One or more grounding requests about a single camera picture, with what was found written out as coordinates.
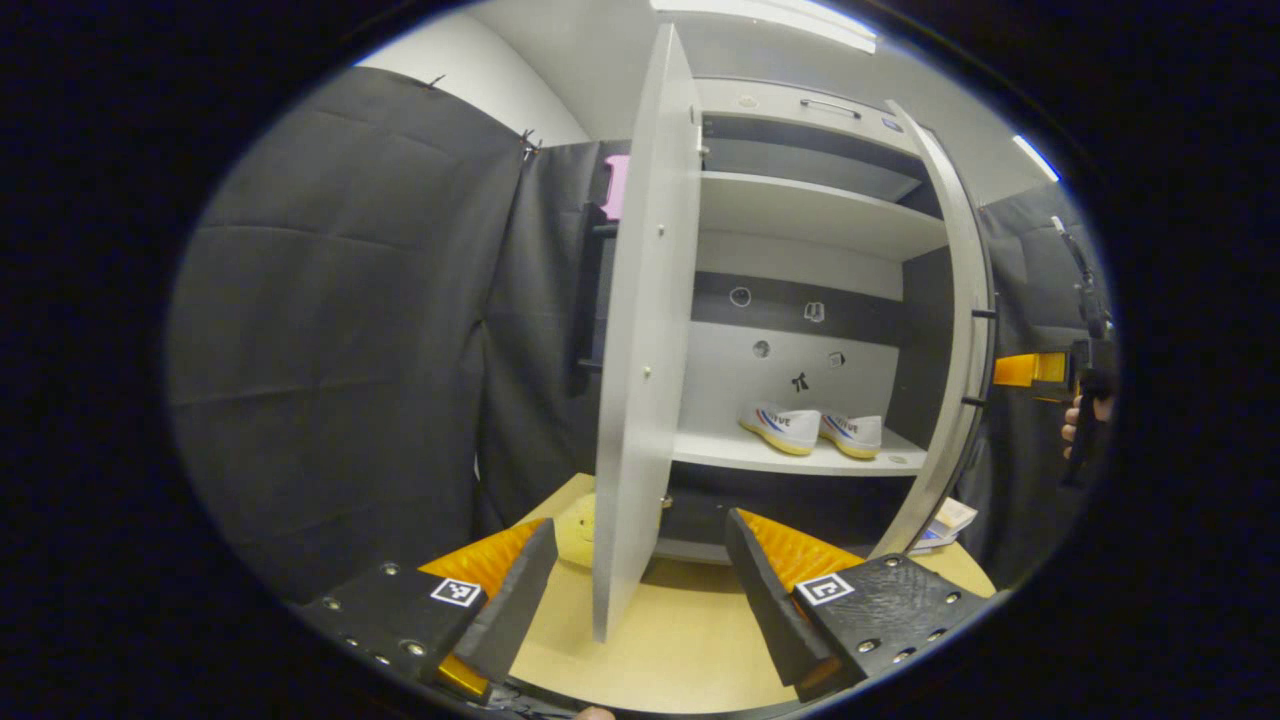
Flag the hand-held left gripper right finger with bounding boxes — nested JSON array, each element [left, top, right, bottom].
[[724, 508, 996, 703]]

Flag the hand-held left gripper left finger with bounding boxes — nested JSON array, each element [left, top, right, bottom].
[[295, 517, 559, 701]]

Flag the white shoe cabinet door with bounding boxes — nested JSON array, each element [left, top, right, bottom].
[[868, 100, 996, 559], [592, 22, 703, 643]]

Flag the white striped canvas shoe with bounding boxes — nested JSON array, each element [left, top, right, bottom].
[[738, 402, 823, 457], [820, 413, 884, 461]]

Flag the grey white shoe cabinet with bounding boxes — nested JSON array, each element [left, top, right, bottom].
[[655, 78, 986, 566]]

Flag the yellow plush toy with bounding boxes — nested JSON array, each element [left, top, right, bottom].
[[553, 492, 599, 569]]

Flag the white book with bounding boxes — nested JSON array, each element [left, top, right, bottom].
[[910, 497, 979, 553]]

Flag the ceiling light panel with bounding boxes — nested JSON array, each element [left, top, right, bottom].
[[1012, 133, 1061, 184], [650, 0, 879, 53]]

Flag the black backdrop cloth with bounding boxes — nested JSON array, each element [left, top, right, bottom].
[[165, 65, 1116, 606]]

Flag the black door handle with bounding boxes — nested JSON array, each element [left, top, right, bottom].
[[960, 305, 999, 409], [570, 200, 621, 396]]

